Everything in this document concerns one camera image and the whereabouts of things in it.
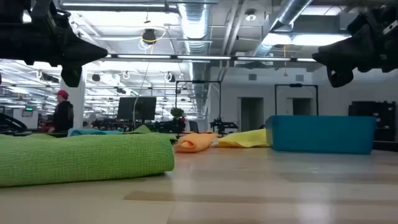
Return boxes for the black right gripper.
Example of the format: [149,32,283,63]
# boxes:
[312,4,398,88]

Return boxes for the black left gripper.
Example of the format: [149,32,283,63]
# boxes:
[0,14,108,88]

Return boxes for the teal plastic bin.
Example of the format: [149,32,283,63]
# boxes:
[265,115,377,155]

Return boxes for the green microfiber towel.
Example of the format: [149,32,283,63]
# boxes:
[123,124,178,141]
[0,133,175,188]

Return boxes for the yellow microfiber towel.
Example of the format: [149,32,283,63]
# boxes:
[216,128,270,148]

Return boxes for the orange microfiber towel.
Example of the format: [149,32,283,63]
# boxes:
[173,133,218,154]

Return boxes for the blue microfiber towel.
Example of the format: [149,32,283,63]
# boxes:
[67,128,124,137]

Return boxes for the person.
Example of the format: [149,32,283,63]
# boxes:
[48,90,75,134]

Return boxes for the black shelf unit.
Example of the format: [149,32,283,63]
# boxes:
[348,100,397,142]

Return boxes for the dark background monitor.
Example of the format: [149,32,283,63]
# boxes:
[117,96,157,122]

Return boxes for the green potted plant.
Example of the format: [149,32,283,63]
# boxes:
[170,107,185,119]

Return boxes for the long ceiling light bar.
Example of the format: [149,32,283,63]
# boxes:
[104,54,318,63]

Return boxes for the black ceiling camera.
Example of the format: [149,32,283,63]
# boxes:
[142,28,157,45]

